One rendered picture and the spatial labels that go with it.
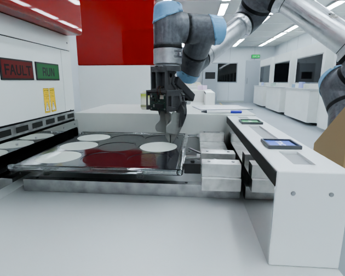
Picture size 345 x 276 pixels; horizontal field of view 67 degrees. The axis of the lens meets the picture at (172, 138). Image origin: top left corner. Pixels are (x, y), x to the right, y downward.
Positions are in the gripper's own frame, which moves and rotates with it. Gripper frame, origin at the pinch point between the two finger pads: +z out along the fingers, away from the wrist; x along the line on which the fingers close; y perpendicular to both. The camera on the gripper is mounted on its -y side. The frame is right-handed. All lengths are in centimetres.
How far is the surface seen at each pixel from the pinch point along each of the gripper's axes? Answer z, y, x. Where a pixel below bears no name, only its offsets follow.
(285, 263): 8.7, 24.7, 37.2
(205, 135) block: 1.3, -14.0, 3.2
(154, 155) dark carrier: 1.3, 13.3, 4.3
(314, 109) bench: 51, -650, -46
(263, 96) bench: 43, -1023, -279
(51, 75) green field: -17.6, 16.8, -31.6
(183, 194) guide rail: 8.6, 14.4, 13.4
